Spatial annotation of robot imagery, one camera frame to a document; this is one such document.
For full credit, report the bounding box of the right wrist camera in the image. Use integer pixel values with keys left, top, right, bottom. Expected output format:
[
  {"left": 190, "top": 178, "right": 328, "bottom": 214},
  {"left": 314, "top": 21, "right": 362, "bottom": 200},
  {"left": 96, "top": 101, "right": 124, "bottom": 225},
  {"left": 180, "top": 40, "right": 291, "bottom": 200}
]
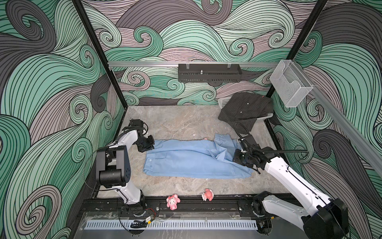
[{"left": 240, "top": 134, "right": 257, "bottom": 151}]

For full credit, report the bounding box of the clear plastic wall bin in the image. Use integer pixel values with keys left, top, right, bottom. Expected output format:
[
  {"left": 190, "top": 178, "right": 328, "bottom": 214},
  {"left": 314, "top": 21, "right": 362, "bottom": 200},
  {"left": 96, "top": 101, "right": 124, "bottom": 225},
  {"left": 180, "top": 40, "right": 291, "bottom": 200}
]
[{"left": 270, "top": 60, "right": 313, "bottom": 108}]

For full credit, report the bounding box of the right side aluminium rail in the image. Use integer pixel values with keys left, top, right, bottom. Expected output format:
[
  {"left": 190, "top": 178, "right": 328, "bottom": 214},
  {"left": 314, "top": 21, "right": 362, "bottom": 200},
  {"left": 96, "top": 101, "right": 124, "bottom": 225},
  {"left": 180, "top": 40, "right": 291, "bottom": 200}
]
[{"left": 293, "top": 61, "right": 382, "bottom": 177}]

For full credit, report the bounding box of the left black frame post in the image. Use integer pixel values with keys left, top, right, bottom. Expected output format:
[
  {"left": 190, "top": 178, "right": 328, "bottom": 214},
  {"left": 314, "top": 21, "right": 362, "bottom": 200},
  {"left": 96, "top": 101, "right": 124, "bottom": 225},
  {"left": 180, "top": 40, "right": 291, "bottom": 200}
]
[{"left": 72, "top": 0, "right": 128, "bottom": 111}]

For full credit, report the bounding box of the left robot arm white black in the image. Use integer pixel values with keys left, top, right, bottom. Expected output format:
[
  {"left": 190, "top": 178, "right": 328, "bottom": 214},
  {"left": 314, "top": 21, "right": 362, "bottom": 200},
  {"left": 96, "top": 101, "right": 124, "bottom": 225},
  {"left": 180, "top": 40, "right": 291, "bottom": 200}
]
[{"left": 95, "top": 119, "right": 155, "bottom": 216}]

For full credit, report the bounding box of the dark grey striped shirt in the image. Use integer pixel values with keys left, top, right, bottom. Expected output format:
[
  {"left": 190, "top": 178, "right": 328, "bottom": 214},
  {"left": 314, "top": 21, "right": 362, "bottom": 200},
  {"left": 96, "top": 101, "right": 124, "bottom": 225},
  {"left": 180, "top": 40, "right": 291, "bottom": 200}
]
[{"left": 218, "top": 92, "right": 274, "bottom": 134}]

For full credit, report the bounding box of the white slotted cable duct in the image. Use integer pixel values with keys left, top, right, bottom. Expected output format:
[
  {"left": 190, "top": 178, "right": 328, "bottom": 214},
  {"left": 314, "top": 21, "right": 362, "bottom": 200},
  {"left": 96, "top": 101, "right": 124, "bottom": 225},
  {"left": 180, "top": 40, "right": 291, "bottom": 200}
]
[{"left": 84, "top": 219, "right": 258, "bottom": 231}]

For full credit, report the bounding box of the pink white plush toy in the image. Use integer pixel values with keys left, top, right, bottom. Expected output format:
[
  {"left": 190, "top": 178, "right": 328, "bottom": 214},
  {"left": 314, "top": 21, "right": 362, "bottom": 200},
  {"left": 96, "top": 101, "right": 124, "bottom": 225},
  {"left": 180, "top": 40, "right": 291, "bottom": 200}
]
[{"left": 202, "top": 188, "right": 214, "bottom": 202}]

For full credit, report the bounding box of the light blue long sleeve shirt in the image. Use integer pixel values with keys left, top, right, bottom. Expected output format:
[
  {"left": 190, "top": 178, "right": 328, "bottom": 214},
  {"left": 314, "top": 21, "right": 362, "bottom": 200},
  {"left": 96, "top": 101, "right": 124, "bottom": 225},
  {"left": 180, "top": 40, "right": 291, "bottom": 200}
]
[{"left": 143, "top": 134, "right": 252, "bottom": 179}]

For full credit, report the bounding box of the black frame post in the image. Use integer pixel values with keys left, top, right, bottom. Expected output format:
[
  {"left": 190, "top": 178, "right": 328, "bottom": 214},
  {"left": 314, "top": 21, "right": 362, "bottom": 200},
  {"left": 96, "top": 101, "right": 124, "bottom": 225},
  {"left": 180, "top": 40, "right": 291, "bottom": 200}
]
[
  {"left": 72, "top": 0, "right": 128, "bottom": 111},
  {"left": 265, "top": 0, "right": 328, "bottom": 99}
]

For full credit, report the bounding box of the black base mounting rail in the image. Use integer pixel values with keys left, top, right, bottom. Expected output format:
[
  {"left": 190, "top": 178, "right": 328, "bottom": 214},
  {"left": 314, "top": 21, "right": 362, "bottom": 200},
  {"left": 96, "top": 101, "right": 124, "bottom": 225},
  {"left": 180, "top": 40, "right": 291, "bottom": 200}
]
[{"left": 80, "top": 195, "right": 317, "bottom": 218}]

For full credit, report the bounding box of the pink plush pig toy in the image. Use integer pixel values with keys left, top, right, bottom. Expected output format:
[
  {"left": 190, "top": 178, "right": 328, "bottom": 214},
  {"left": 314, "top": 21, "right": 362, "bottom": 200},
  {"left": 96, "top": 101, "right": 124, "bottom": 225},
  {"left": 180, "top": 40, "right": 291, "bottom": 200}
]
[{"left": 166, "top": 194, "right": 181, "bottom": 211}]

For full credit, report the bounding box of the horizontal aluminium rail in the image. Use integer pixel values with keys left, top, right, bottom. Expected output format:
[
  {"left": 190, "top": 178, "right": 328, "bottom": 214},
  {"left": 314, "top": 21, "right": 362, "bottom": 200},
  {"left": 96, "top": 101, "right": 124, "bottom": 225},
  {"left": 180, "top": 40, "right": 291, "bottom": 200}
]
[{"left": 108, "top": 61, "right": 279, "bottom": 68}]

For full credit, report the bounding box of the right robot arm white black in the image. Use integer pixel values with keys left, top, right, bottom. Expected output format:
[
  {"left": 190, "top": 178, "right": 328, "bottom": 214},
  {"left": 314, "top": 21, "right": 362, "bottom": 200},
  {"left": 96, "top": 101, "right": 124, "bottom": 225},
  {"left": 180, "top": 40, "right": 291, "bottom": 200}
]
[{"left": 233, "top": 122, "right": 350, "bottom": 239}]

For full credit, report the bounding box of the right black frame post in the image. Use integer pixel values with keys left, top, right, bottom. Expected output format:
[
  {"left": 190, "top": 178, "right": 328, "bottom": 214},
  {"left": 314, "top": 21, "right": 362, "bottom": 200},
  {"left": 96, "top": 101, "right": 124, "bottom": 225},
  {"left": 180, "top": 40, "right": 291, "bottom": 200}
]
[{"left": 265, "top": 0, "right": 328, "bottom": 99}]

